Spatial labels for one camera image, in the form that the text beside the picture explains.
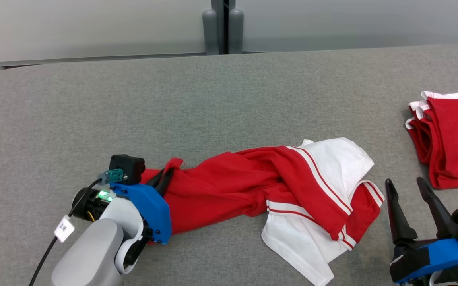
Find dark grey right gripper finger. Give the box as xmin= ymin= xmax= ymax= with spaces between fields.
xmin=417 ymin=177 xmax=458 ymax=239
xmin=385 ymin=178 xmax=418 ymax=244

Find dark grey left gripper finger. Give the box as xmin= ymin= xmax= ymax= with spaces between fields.
xmin=145 ymin=168 xmax=167 ymax=190
xmin=156 ymin=168 xmax=175 ymax=197

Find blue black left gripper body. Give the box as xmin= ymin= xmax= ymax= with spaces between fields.
xmin=71 ymin=183 xmax=172 ymax=245

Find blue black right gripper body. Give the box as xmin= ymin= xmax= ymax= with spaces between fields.
xmin=389 ymin=238 xmax=458 ymax=284

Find red white basketball jersey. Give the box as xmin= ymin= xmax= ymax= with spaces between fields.
xmin=140 ymin=137 xmax=385 ymax=286

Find red shorts with white stripes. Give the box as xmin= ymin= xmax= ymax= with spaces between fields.
xmin=405 ymin=90 xmax=458 ymax=190

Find light grey partition panel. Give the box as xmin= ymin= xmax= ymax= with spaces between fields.
xmin=0 ymin=0 xmax=213 ymax=67
xmin=237 ymin=0 xmax=458 ymax=53

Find white left cable tag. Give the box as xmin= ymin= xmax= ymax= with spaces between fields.
xmin=54 ymin=215 xmax=75 ymax=243

